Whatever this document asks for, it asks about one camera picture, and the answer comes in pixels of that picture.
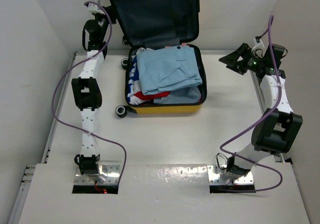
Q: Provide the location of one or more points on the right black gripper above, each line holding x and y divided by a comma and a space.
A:
243, 51

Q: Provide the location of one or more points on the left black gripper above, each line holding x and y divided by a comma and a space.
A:
111, 10

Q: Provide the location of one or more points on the yellow suitcase with grey lining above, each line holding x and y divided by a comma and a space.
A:
157, 24

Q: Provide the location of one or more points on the light blue denim jeans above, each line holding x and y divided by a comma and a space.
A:
188, 95

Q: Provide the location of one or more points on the red white blue shirt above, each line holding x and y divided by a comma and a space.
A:
135, 96

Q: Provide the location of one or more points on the light blue shirt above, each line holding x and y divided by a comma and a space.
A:
168, 69

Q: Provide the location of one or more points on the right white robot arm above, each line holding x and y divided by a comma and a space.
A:
277, 131

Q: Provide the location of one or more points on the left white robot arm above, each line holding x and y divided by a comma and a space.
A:
86, 91

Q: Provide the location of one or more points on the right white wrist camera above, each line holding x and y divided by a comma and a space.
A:
258, 44

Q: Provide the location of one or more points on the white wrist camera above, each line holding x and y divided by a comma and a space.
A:
94, 9
258, 44

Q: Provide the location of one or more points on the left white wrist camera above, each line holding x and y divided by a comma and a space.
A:
94, 9

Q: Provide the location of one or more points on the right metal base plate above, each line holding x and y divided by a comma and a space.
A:
220, 177

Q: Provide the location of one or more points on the metal base plate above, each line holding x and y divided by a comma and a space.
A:
220, 177
107, 175

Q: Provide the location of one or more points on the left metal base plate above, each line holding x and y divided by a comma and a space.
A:
107, 175

